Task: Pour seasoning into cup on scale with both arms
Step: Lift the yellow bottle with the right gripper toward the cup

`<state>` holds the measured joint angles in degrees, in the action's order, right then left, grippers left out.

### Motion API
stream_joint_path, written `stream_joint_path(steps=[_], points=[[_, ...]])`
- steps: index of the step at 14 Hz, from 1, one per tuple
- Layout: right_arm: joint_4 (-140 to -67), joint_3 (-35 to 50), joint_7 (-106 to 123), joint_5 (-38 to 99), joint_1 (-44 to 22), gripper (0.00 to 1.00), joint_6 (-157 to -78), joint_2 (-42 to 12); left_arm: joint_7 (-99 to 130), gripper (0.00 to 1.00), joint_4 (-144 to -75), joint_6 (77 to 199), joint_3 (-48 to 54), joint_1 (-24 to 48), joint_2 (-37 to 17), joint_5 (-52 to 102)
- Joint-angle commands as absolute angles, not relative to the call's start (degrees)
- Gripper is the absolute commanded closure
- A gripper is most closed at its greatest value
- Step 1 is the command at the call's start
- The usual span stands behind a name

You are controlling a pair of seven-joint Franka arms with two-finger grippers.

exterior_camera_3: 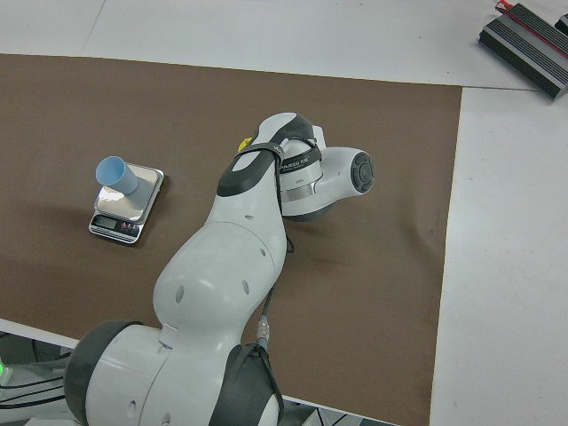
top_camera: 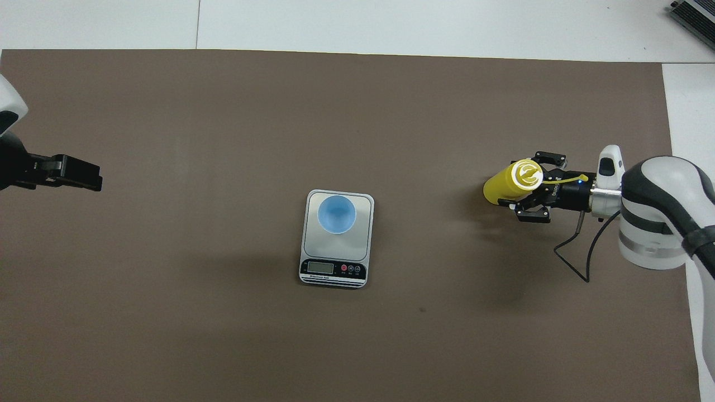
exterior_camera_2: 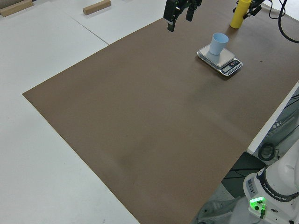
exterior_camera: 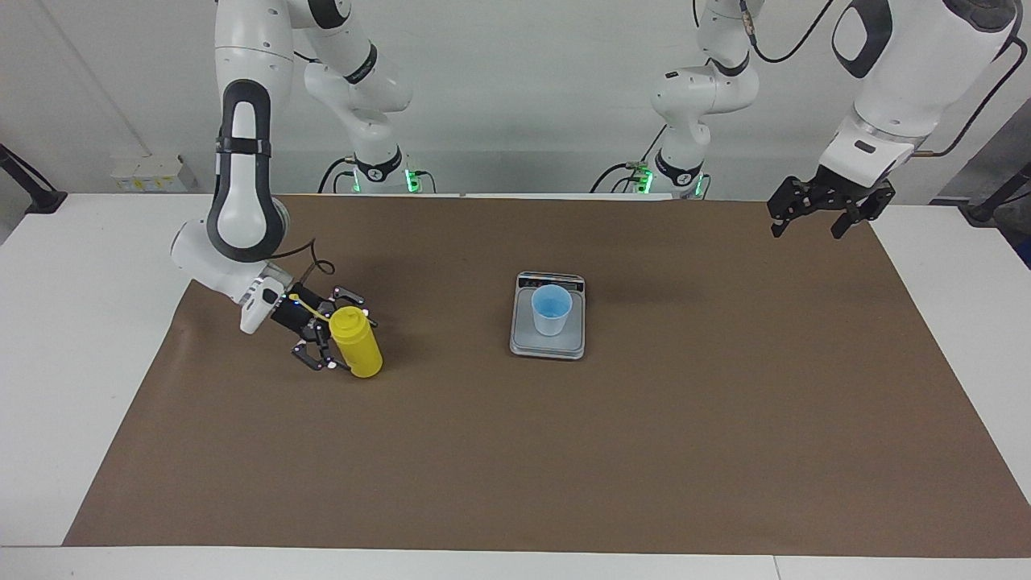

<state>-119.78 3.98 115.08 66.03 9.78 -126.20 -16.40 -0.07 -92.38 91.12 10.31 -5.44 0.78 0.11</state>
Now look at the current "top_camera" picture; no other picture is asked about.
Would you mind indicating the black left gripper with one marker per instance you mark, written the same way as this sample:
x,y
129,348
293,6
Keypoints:
x,y
14,164

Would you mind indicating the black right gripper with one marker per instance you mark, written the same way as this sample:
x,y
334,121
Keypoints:
x,y
570,195

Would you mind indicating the yellow squeeze seasoning bottle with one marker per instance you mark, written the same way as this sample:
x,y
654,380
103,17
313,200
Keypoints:
x,y
500,190

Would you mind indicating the light blue plastic cup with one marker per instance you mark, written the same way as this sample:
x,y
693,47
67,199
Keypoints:
x,y
337,215

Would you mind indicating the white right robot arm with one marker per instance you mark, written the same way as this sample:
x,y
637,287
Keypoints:
x,y
659,184

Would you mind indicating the silver digital kitchen scale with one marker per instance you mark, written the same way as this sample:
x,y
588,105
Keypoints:
x,y
335,268

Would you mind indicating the brown table mat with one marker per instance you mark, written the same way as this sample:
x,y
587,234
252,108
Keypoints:
x,y
357,111

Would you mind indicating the grey metal device box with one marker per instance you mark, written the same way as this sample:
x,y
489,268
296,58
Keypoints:
x,y
698,14

